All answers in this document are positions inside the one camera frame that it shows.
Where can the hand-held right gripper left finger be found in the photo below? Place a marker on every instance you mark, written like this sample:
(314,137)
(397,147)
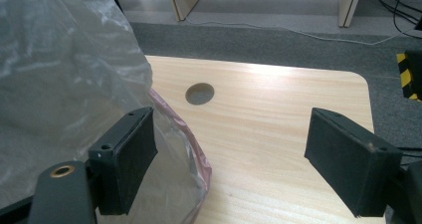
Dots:
(129,161)

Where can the black stand base striped tape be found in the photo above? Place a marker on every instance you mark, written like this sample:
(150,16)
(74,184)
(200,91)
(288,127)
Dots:
(411,74)

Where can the beige wooden desk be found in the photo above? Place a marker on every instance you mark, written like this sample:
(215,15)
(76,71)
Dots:
(189,0)

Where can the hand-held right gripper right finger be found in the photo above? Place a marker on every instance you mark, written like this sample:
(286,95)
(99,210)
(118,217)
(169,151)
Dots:
(348,161)

